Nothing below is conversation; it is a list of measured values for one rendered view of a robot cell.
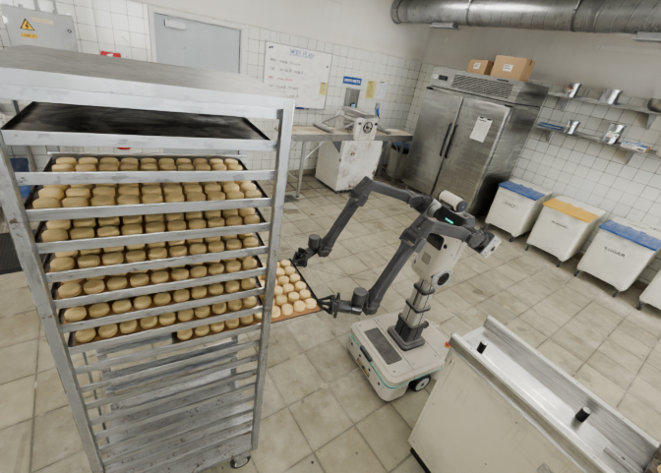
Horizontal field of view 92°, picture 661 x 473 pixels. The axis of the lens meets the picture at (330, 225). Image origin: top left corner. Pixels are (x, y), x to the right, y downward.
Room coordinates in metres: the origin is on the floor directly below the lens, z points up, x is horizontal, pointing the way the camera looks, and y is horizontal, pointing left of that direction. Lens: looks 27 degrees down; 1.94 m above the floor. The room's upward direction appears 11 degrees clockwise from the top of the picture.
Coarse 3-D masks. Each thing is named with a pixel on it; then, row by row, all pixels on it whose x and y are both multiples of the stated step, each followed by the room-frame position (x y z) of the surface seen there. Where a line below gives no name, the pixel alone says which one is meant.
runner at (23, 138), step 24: (24, 144) 0.62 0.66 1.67; (48, 144) 0.64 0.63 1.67; (72, 144) 0.66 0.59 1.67; (96, 144) 0.68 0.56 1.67; (120, 144) 0.71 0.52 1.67; (144, 144) 0.73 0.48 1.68; (168, 144) 0.76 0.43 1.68; (192, 144) 0.79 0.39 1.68; (216, 144) 0.82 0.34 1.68; (240, 144) 0.86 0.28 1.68; (264, 144) 0.89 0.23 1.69
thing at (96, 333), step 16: (224, 304) 0.89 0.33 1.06; (240, 304) 0.91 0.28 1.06; (256, 304) 0.94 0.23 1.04; (144, 320) 0.75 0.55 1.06; (160, 320) 0.77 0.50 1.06; (176, 320) 0.80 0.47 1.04; (192, 320) 0.81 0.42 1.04; (80, 336) 0.65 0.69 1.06; (96, 336) 0.67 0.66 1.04; (112, 336) 0.68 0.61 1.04
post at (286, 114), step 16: (288, 96) 0.92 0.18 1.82; (288, 112) 0.90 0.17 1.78; (288, 128) 0.90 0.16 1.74; (288, 144) 0.90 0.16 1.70; (272, 192) 0.91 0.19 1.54; (272, 208) 0.90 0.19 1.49; (272, 224) 0.89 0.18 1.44; (272, 240) 0.89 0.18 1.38; (272, 256) 0.89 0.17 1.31; (272, 272) 0.90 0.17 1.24; (272, 288) 0.90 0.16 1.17; (256, 384) 0.90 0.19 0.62; (256, 400) 0.89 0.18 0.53; (256, 416) 0.89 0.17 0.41; (256, 432) 0.90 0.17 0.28; (256, 448) 0.90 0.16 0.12
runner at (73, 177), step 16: (16, 176) 0.60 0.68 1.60; (32, 176) 0.62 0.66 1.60; (48, 176) 0.63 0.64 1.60; (64, 176) 0.65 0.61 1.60; (80, 176) 0.66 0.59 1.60; (96, 176) 0.68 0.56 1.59; (112, 176) 0.69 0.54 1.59; (128, 176) 0.71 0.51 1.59; (144, 176) 0.73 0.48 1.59; (160, 176) 0.75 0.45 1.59; (176, 176) 0.77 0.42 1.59; (192, 176) 0.79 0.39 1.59; (208, 176) 0.81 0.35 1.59; (224, 176) 0.84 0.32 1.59; (240, 176) 0.86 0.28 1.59; (256, 176) 0.88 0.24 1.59; (272, 176) 0.91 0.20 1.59
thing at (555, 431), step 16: (464, 352) 1.07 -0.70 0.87; (480, 368) 1.00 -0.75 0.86; (496, 368) 0.99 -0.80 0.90; (496, 384) 0.94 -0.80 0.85; (512, 384) 0.92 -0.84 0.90; (512, 400) 0.88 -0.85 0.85; (528, 400) 0.86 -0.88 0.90; (528, 416) 0.83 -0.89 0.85; (544, 416) 0.80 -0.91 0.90; (544, 432) 0.78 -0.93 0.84; (560, 432) 0.75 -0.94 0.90; (576, 448) 0.71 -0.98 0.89; (592, 464) 0.67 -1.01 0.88
